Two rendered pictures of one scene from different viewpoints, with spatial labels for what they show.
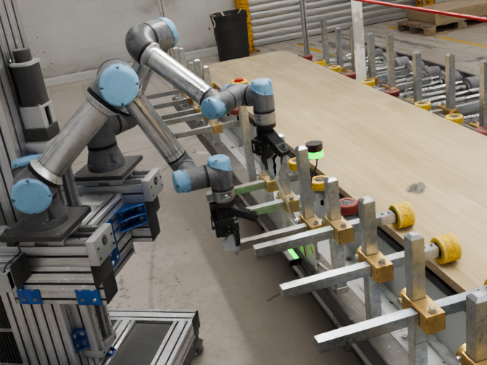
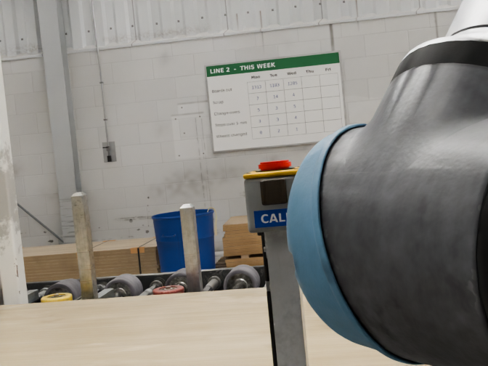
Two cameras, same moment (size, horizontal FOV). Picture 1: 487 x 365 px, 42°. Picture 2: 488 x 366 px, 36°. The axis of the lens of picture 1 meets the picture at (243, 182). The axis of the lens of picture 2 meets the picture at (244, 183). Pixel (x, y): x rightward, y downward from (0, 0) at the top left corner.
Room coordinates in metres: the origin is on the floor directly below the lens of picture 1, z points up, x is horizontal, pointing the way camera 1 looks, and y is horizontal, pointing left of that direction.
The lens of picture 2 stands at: (2.48, 0.82, 1.26)
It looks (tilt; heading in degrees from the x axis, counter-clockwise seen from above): 3 degrees down; 291
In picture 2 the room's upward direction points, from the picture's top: 6 degrees counter-clockwise
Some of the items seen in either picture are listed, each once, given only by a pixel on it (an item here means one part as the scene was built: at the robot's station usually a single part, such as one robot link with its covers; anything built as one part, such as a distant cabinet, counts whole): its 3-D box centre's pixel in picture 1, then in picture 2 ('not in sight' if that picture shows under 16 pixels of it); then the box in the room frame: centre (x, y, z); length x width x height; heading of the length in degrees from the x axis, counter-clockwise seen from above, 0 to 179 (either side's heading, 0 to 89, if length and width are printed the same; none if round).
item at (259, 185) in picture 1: (256, 186); not in sight; (2.46, -0.05, 0.83); 0.43 x 0.03 x 0.04; 103
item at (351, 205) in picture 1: (348, 215); not in sight; (2.02, -0.35, 0.85); 0.08 x 0.08 x 0.11
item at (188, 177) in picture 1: (189, 177); not in sight; (1.92, 0.17, 1.12); 0.11 x 0.11 x 0.08; 12
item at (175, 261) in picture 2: not in sight; (187, 250); (5.37, -5.15, 0.36); 0.59 x 0.57 x 0.73; 104
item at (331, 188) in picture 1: (336, 245); not in sight; (1.79, -0.27, 0.87); 0.03 x 0.03 x 0.48; 13
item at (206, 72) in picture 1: (211, 106); not in sight; (3.49, 0.12, 0.93); 0.03 x 0.03 x 0.48; 13
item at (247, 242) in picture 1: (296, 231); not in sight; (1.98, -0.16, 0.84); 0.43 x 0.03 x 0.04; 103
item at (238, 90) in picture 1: (235, 95); not in sight; (2.16, -0.02, 1.31); 0.11 x 0.11 x 0.08; 55
